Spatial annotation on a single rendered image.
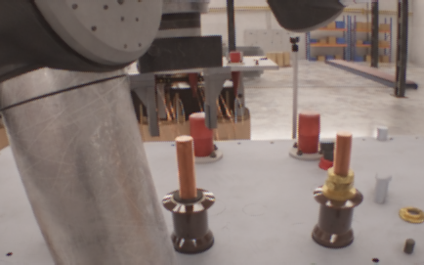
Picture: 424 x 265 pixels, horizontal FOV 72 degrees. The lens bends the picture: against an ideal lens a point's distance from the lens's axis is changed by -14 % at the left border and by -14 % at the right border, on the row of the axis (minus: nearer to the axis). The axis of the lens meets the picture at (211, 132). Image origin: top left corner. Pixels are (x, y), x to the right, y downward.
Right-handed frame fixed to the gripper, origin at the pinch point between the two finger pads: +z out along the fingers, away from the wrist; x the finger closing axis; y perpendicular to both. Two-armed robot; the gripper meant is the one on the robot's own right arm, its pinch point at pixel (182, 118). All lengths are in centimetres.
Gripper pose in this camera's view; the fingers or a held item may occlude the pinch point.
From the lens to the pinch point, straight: 54.6
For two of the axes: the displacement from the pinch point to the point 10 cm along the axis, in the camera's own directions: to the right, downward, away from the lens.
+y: 3.0, 2.6, -9.2
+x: 9.5, -1.3, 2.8
